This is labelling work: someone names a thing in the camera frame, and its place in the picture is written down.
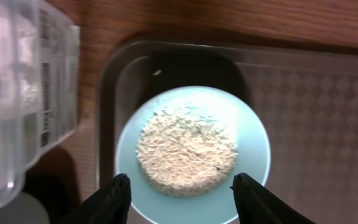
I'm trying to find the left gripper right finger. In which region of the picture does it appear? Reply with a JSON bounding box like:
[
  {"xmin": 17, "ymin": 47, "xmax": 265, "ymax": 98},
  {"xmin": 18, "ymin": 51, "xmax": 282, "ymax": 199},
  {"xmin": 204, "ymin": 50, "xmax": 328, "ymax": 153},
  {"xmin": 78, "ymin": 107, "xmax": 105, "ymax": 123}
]
[{"xmin": 231, "ymin": 172, "xmax": 314, "ymax": 224}]

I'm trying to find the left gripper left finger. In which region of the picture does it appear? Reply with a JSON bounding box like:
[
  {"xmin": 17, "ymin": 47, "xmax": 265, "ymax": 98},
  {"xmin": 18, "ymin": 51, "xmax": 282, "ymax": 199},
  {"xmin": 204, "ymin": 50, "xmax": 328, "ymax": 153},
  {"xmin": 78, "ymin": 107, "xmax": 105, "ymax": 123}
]
[{"xmin": 56, "ymin": 174, "xmax": 132, "ymax": 224}]

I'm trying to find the light blue rice bowl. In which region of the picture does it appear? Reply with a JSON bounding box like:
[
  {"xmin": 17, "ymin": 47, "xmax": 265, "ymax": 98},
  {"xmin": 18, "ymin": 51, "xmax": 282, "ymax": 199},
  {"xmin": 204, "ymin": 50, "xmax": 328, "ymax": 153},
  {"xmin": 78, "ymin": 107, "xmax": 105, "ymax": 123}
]
[{"xmin": 114, "ymin": 86, "xmax": 271, "ymax": 223}]

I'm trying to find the clear plastic waste bin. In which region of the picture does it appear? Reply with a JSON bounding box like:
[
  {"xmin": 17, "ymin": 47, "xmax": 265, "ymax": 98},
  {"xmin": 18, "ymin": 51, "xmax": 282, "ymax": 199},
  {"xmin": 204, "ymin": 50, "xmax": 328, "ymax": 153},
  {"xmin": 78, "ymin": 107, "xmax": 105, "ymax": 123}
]
[{"xmin": 0, "ymin": 0, "xmax": 80, "ymax": 208}]

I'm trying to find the brown serving tray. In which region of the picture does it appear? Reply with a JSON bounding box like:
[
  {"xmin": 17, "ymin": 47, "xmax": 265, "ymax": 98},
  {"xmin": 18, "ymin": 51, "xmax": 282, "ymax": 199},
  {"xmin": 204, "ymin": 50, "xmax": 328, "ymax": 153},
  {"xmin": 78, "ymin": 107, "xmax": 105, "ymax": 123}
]
[{"xmin": 96, "ymin": 39, "xmax": 358, "ymax": 223}]

